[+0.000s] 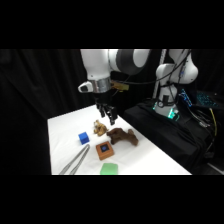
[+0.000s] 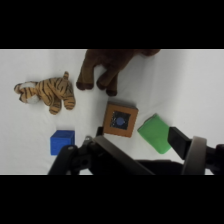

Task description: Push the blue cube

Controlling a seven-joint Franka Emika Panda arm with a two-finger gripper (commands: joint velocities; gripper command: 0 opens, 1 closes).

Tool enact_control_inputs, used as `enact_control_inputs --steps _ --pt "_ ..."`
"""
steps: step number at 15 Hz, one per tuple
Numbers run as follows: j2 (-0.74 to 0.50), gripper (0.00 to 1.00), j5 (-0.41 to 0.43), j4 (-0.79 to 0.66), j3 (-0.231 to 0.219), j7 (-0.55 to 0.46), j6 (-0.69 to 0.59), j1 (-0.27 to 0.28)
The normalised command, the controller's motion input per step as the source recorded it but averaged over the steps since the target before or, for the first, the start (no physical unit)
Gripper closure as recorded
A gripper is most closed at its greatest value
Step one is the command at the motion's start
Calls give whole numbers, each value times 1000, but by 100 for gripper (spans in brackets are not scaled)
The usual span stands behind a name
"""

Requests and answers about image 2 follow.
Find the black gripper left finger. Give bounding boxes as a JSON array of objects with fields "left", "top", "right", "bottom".
[{"left": 48, "top": 126, "right": 156, "bottom": 176}]

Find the blue cube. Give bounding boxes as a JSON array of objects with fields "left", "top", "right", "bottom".
[{"left": 49, "top": 129, "right": 76, "bottom": 157}]

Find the brown plush animal toy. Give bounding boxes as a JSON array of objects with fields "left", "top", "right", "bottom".
[{"left": 75, "top": 49, "right": 161, "bottom": 97}]

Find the striped tiger plush toy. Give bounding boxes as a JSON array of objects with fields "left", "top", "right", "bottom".
[{"left": 13, "top": 71, "right": 77, "bottom": 116}]

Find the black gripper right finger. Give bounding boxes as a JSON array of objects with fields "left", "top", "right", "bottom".
[{"left": 167, "top": 126, "right": 224, "bottom": 176}]

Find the brown box with blue circle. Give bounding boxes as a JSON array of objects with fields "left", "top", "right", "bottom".
[{"left": 102, "top": 101, "right": 139, "bottom": 139}]

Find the green block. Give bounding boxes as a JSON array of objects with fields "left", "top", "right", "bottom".
[{"left": 137, "top": 113, "right": 172, "bottom": 155}]

